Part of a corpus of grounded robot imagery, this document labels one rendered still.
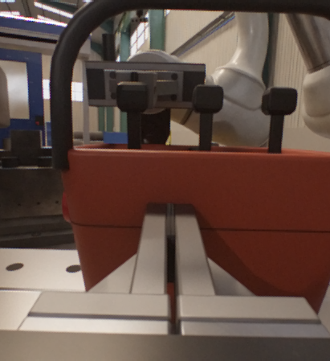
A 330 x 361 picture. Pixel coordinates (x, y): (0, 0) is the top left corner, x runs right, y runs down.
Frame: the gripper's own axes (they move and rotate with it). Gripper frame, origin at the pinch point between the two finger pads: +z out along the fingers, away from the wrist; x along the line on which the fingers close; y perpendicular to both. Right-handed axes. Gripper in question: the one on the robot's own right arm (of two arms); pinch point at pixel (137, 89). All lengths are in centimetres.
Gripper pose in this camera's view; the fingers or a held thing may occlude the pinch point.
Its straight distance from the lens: 22.3
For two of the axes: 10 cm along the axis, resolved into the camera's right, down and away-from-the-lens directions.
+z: -0.1, 3.8, -9.3
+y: 0.2, -9.3, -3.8
